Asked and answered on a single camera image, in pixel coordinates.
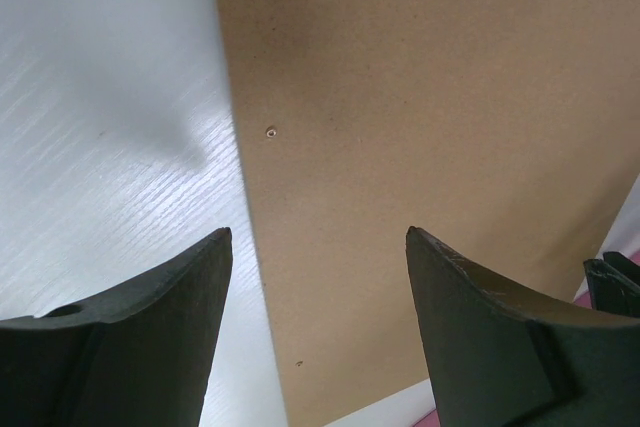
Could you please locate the pink wooden picture frame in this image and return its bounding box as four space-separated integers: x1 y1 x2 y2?
407 247 639 426

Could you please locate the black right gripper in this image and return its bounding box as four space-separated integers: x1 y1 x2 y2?
584 251 639 318

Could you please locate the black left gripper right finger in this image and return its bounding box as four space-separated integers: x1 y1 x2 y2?
406 227 639 426

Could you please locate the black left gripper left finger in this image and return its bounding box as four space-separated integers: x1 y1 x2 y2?
1 228 233 426

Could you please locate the brown cardboard backing board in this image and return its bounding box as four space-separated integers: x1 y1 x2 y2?
218 0 639 426

